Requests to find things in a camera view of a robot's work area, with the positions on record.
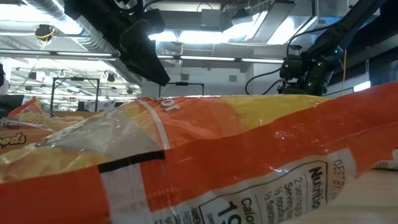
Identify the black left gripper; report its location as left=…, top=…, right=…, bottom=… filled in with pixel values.
left=63, top=0, right=171, bottom=87

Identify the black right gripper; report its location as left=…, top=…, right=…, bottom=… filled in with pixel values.
left=277, top=81, right=312, bottom=96

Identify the orange Maruchan ramen pack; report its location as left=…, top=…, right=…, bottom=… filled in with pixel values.
left=0, top=81, right=398, bottom=224
left=8, top=96, right=91, bottom=133

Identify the red Saucy Noods pack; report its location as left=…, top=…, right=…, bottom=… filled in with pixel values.
left=0, top=118, right=54, bottom=156
left=372, top=148, right=398, bottom=171

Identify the long linear ceiling light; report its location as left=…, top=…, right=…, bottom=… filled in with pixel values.
left=0, top=49, right=284, bottom=65

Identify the bright window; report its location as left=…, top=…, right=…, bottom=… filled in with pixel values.
left=353, top=80, right=371, bottom=93

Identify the grey ceiling box unit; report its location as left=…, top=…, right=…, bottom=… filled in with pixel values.
left=200, top=8, right=223, bottom=30

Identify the black monitor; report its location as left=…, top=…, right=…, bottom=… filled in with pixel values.
left=0, top=95, right=25, bottom=118

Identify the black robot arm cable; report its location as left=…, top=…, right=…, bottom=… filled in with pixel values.
left=244, top=67, right=284, bottom=95

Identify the yellow ceiling pendant cord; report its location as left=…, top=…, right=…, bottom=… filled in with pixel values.
left=178, top=42, right=185, bottom=75

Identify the black metal frame rig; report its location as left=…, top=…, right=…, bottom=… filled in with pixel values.
left=50, top=77, right=100, bottom=112
left=159, top=82, right=205, bottom=98

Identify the yellow hanging cable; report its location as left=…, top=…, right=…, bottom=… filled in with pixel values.
left=340, top=49, right=348, bottom=96

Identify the silver rectangular ceiling duct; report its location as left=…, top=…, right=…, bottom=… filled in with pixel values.
left=223, top=0, right=352, bottom=46

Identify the black ceiling device yellow cable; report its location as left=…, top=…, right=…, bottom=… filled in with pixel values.
left=33, top=24, right=57, bottom=43

